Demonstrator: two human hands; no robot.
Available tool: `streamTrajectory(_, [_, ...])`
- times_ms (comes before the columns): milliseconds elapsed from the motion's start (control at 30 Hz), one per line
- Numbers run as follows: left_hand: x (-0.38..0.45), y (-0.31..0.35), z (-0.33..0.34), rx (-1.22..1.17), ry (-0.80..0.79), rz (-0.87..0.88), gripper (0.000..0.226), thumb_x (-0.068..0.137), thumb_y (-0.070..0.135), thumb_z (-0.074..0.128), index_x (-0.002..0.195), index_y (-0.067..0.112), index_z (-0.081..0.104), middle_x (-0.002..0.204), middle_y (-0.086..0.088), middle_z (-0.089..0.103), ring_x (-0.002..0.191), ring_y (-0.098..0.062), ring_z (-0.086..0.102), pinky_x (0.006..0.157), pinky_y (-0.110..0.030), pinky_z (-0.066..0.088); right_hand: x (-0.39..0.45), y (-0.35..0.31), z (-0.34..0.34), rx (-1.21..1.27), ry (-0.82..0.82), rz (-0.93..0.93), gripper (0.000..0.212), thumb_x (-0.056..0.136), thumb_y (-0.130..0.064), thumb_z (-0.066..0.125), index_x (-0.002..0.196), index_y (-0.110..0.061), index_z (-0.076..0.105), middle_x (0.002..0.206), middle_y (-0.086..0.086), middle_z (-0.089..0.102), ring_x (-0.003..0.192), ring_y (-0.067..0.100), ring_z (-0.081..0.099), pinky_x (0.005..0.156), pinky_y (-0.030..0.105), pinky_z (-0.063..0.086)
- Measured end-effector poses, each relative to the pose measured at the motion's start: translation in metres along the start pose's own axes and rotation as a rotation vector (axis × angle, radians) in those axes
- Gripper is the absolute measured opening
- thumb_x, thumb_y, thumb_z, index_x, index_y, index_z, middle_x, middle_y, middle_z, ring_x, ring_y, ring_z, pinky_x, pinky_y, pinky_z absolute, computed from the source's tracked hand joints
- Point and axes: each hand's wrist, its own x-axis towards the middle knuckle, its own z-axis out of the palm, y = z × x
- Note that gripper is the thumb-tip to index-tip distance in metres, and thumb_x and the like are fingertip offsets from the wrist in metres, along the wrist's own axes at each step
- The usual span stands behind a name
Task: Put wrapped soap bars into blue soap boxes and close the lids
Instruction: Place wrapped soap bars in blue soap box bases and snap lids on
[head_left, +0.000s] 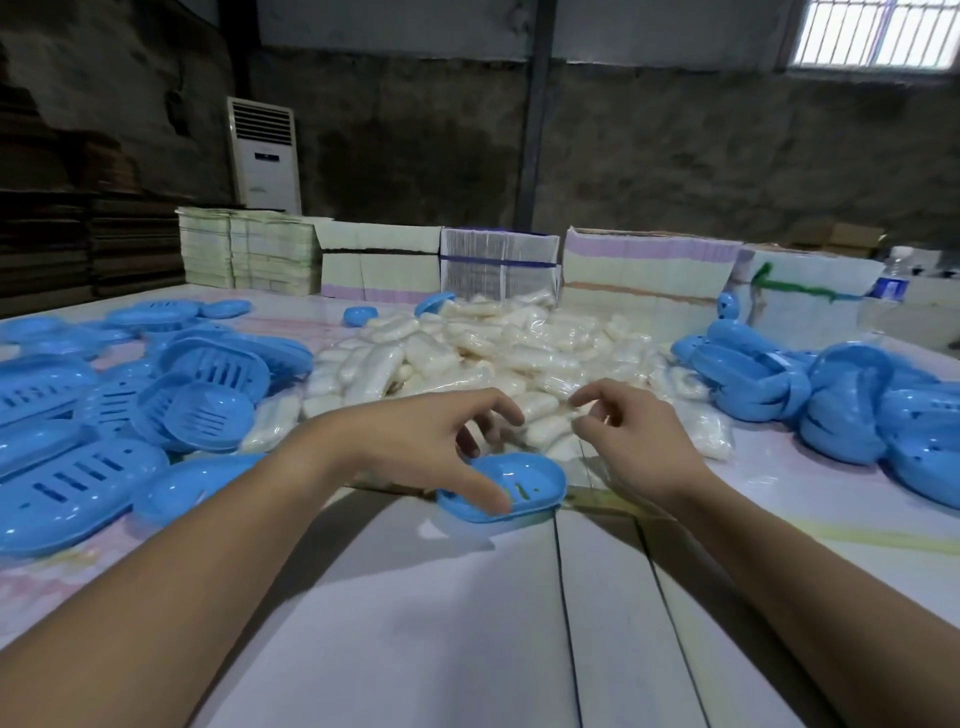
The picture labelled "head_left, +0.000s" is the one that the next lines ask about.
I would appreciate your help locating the clear water bottle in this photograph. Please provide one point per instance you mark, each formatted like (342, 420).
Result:
(891, 289)

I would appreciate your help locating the person's left hand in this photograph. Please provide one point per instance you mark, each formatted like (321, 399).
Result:
(397, 442)

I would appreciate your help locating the white carton stack, pink stripe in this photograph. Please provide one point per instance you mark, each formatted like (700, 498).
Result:
(649, 270)

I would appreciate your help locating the silver sheet bundle, blue band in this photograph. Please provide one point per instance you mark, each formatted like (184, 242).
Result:
(499, 266)

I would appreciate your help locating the stack of greenish paper sheets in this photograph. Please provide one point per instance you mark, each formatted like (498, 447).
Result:
(255, 255)

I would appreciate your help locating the dark metal pillar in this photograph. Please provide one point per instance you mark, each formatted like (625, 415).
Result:
(535, 112)

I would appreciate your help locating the pile of blue slotted lids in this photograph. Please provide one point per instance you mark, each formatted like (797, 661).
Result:
(97, 435)

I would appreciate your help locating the pile of white soaps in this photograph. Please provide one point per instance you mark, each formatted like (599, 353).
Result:
(465, 345)

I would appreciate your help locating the pile of blue plastic lids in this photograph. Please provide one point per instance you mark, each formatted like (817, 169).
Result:
(840, 405)

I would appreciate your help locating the person's left forearm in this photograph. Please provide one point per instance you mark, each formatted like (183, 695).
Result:
(165, 615)

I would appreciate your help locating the clear plastic bag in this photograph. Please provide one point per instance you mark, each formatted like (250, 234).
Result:
(600, 487)

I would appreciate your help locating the stacks of brown cardboard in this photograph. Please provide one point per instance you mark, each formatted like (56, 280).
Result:
(75, 240)

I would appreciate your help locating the person's right forearm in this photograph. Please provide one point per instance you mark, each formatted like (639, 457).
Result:
(825, 622)

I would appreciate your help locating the blue oval plastic lid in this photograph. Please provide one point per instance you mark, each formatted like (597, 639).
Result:
(435, 303)
(727, 304)
(361, 316)

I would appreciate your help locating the white standing air conditioner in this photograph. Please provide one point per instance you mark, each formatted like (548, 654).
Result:
(264, 157)

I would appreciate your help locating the row of stacked flat cartons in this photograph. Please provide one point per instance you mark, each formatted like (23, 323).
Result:
(379, 274)

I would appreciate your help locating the person's right hand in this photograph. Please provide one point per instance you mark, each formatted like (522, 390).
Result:
(652, 450)

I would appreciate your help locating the white sheet stack, green mark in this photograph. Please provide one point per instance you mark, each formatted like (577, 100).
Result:
(802, 307)

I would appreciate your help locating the brown cardboard box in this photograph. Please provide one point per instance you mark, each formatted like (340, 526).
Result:
(844, 240)

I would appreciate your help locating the barred window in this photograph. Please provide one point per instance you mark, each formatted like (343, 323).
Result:
(874, 34)

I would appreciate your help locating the blue slotted plastic base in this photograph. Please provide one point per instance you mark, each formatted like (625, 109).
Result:
(536, 480)

